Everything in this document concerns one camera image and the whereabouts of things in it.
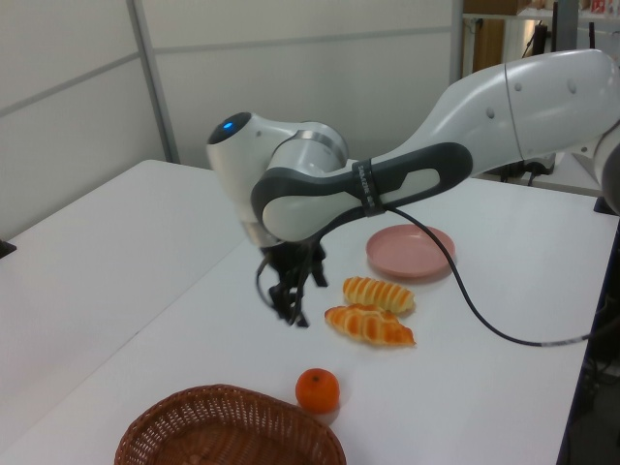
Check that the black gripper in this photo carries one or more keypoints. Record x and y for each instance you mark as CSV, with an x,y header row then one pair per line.
x,y
290,261

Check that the braided toy bread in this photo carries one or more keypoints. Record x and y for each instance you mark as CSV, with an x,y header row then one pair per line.
x,y
368,325

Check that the ribbed toy bread roll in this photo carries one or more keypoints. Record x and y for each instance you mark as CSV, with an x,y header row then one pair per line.
x,y
380,294

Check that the toy orange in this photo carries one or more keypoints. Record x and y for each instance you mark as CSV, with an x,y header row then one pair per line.
x,y
317,391

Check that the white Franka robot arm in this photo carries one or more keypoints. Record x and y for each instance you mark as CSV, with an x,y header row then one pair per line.
x,y
533,102

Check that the pink plate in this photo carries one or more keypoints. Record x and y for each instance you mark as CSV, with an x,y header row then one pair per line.
x,y
407,252

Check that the brown woven basket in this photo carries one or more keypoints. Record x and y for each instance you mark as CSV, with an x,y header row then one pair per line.
x,y
218,426

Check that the brown wooden panel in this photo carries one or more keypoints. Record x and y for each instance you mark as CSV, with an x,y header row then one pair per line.
x,y
488,46

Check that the black stand base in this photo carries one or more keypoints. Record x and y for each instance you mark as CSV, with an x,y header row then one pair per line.
x,y
603,206

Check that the black monitor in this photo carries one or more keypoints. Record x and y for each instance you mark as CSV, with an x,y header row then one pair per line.
x,y
564,24

